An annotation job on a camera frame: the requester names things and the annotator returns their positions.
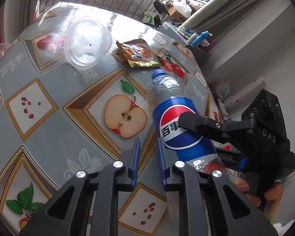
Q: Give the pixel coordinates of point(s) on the clear plastic bag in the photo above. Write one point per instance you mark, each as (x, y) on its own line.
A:
(0, 51)

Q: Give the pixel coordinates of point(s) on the brown cardboard box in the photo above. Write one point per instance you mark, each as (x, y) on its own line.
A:
(175, 14)

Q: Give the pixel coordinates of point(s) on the orange snack packet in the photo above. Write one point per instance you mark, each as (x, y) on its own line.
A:
(137, 52)

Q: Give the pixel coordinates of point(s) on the grey curtain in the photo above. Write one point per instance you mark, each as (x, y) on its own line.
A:
(236, 2)

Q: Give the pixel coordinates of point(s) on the fruit print tablecloth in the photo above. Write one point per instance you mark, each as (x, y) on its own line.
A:
(51, 132)

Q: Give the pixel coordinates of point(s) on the white fluffy cloth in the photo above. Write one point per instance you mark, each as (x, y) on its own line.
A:
(285, 227)

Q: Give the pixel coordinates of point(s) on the blue label plastic bottle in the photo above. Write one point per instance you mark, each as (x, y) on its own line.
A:
(172, 107)

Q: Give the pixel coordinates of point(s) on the green white bag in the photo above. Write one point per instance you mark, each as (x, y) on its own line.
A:
(148, 18)

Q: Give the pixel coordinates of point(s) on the pink spotted roll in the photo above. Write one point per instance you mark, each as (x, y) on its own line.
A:
(245, 91)

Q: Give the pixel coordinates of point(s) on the black object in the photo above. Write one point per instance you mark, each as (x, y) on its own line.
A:
(158, 6)

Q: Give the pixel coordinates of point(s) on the white cloth bag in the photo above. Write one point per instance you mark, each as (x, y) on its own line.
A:
(182, 6)

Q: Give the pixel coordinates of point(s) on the purple container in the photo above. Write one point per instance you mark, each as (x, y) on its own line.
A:
(212, 45)

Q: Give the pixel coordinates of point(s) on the white tube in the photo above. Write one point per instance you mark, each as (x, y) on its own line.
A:
(185, 30)

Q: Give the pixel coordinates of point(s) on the person's right hand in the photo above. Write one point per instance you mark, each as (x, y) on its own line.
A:
(243, 186)

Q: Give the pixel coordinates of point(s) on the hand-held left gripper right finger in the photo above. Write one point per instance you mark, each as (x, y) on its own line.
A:
(161, 159)

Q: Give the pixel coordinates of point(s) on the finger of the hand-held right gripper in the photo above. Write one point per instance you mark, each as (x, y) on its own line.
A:
(233, 160)
(201, 124)

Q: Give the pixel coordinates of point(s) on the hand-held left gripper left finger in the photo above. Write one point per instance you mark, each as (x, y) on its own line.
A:
(137, 157)

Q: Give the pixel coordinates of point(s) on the clear plastic container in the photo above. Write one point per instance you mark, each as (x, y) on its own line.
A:
(86, 41)

